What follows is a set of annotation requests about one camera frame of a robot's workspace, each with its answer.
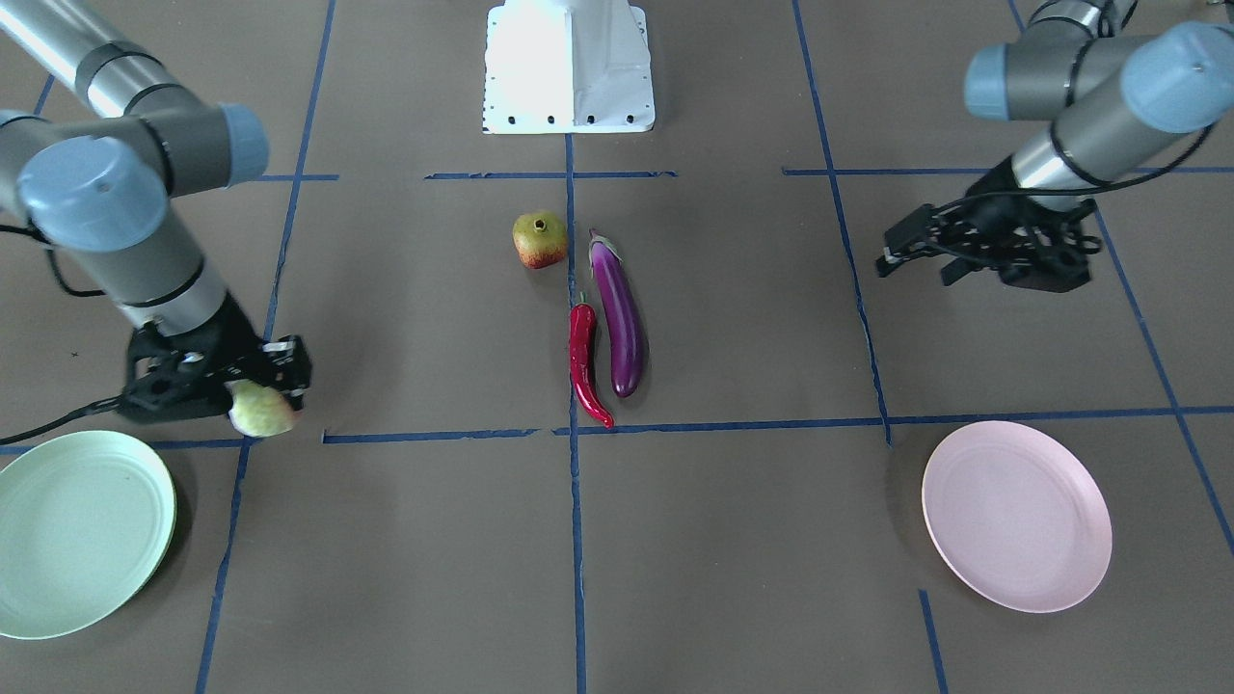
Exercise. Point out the purple eggplant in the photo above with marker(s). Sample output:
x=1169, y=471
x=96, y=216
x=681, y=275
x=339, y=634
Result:
x=629, y=347

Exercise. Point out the pink plate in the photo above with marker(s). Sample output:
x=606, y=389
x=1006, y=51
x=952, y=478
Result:
x=1017, y=517

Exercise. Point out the white camera post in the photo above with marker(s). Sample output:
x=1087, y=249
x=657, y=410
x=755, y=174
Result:
x=567, y=67

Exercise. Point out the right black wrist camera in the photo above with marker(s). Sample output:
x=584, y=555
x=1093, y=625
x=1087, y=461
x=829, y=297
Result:
x=171, y=388

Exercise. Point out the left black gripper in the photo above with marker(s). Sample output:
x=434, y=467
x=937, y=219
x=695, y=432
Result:
x=976, y=216

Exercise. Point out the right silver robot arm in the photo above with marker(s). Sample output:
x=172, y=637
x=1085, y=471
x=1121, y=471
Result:
x=102, y=192

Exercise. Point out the green plate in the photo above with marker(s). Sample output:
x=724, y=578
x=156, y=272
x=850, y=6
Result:
x=86, y=520

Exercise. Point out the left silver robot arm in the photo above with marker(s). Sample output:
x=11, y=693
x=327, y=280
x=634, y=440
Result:
x=1109, y=102

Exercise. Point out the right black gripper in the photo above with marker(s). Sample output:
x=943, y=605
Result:
x=234, y=334

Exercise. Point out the red yellow pomegranate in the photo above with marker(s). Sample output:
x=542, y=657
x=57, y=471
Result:
x=540, y=238

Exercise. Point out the red chili pepper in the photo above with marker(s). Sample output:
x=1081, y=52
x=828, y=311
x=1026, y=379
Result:
x=583, y=323

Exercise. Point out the yellow green peach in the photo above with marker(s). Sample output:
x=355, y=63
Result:
x=259, y=412

